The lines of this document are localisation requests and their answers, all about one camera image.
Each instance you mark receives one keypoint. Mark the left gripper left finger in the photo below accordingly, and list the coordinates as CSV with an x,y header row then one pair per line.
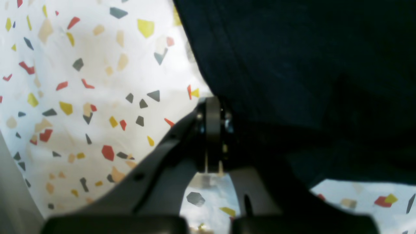
x,y
148,200

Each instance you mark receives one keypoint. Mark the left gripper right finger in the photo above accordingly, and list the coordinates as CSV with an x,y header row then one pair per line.
x,y
272,199

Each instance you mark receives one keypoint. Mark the black t-shirt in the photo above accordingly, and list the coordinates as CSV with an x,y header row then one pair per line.
x,y
338,73

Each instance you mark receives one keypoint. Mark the terrazzo pattern tablecloth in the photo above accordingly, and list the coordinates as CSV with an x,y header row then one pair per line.
x,y
89,88

